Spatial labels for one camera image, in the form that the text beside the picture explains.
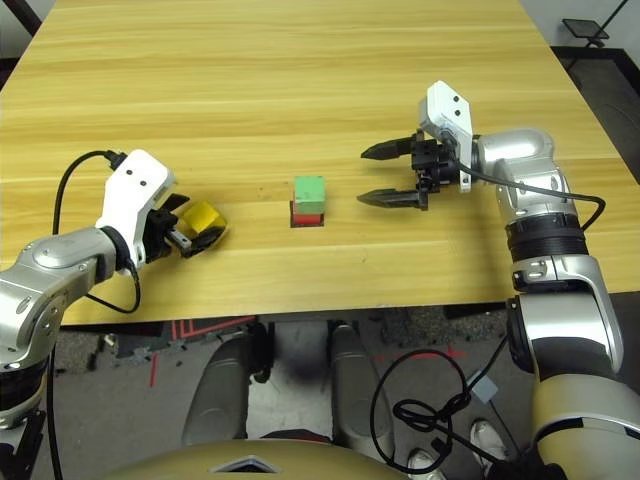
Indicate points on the black square marker pad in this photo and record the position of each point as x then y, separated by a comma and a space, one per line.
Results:
322, 226

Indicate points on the black table leg brace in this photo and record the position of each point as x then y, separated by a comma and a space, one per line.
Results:
30, 15

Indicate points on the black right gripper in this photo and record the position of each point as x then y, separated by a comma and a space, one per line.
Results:
435, 165

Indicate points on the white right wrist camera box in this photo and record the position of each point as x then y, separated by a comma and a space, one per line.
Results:
450, 110

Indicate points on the gold robot torso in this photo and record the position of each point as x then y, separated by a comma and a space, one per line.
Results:
250, 462

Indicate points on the yellow wooden block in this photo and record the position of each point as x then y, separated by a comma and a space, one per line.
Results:
200, 216

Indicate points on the grey robot left leg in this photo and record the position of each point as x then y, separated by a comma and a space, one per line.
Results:
215, 390

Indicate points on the black foam mat red lines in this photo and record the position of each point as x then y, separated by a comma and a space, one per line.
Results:
210, 330

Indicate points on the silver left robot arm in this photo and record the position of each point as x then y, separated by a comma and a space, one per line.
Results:
50, 280

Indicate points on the white shoe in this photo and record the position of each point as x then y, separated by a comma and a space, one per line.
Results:
487, 437
425, 461

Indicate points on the grey robot leg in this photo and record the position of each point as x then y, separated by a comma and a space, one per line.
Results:
357, 395
215, 390

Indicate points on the black stand plate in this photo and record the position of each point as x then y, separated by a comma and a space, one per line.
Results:
585, 29

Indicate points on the grey robot right leg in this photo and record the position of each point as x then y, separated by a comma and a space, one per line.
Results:
357, 395

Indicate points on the green wooden block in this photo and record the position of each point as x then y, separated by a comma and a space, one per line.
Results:
309, 195

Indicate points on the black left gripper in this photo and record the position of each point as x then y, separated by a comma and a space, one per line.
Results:
160, 230

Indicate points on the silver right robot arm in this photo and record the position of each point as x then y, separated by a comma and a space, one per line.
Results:
560, 290

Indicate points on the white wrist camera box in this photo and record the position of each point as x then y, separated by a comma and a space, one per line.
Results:
450, 110
130, 190

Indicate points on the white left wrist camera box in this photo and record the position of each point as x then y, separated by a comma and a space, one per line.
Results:
130, 190

